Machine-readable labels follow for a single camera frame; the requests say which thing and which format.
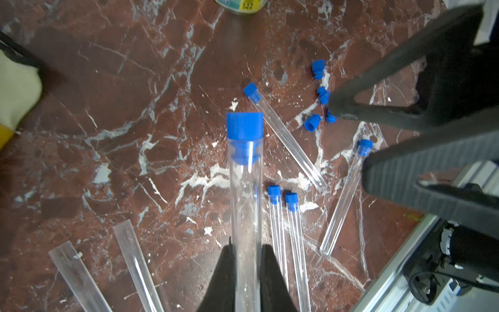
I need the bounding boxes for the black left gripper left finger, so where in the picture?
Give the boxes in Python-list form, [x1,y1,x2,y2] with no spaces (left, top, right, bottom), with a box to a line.
[197,243,235,312]

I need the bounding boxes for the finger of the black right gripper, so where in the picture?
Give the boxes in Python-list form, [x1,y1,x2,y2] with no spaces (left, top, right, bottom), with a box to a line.
[328,5,483,131]
[362,131,498,238]

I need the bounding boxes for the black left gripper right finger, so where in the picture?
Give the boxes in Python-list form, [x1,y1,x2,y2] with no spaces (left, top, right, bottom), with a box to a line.
[260,244,297,312]

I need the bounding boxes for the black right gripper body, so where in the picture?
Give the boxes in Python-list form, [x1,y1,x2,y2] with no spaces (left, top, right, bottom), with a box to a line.
[415,41,498,131]

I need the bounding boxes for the test tube blue stopper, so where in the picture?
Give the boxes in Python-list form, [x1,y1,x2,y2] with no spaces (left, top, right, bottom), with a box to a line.
[113,220,164,311]
[285,192,311,312]
[320,139,373,256]
[267,185,288,288]
[243,82,328,192]
[226,113,264,311]

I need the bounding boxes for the test tube blue stopper upright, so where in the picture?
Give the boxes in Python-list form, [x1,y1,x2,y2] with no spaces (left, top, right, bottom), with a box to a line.
[243,82,328,192]

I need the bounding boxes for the green round tape tin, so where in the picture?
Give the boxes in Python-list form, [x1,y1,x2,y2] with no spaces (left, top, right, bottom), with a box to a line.
[215,0,267,15]

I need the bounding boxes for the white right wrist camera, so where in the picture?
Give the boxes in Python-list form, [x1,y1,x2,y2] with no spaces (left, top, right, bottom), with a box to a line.
[443,0,499,45]

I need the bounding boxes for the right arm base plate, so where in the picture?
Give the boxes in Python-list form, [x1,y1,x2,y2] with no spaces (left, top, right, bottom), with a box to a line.
[402,220,498,306]

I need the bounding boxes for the aluminium front rail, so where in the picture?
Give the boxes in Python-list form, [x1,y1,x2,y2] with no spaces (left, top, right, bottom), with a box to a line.
[350,159,499,312]

